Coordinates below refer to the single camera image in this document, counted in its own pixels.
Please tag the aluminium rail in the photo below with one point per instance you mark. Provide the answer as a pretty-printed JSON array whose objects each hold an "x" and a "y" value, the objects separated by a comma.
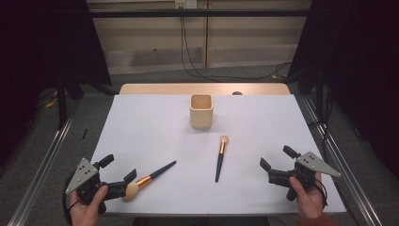
[
  {"x": 40, "y": 175},
  {"x": 342, "y": 163}
]

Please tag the large makeup brush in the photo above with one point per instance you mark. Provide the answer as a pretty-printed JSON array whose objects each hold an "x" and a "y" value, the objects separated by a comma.
[{"x": 160, "y": 172}]

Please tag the black horizontal bar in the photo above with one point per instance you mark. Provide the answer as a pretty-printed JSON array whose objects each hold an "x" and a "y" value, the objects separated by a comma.
[{"x": 200, "y": 13}]

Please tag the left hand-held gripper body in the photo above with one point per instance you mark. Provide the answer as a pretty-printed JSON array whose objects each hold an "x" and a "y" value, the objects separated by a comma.
[{"x": 83, "y": 174}]

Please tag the black metal stand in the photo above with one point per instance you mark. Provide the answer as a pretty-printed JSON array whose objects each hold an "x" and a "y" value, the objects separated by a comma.
[
  {"x": 61, "y": 103},
  {"x": 319, "y": 91}
]

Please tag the white wall socket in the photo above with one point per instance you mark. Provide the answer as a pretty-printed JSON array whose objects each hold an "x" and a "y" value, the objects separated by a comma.
[{"x": 186, "y": 3}]

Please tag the small black floor item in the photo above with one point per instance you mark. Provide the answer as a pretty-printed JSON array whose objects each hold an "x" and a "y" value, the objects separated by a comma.
[{"x": 84, "y": 134}]

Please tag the small makeup brush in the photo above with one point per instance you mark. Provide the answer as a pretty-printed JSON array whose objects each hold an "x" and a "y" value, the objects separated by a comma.
[{"x": 219, "y": 163}]

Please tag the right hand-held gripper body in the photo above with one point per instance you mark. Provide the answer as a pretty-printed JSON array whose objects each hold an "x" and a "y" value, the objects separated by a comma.
[{"x": 313, "y": 164}]

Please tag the square wooden cup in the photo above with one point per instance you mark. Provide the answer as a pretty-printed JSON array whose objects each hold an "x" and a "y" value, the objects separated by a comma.
[{"x": 201, "y": 117}]

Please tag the white table board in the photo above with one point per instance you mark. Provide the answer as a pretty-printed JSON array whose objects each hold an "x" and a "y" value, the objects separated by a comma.
[{"x": 175, "y": 144}]

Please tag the dark round table grommet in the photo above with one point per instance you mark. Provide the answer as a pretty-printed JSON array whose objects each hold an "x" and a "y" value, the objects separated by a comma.
[{"x": 237, "y": 93}]

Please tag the black curtain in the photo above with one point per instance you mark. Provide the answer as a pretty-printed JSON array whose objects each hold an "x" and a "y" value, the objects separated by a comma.
[
  {"x": 354, "y": 47},
  {"x": 47, "y": 40}
]

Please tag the person's left hand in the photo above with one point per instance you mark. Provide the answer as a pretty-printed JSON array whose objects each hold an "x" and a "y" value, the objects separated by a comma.
[{"x": 84, "y": 215}]

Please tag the person's right hand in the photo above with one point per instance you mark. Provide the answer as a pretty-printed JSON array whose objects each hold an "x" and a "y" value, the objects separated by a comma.
[{"x": 310, "y": 201}]

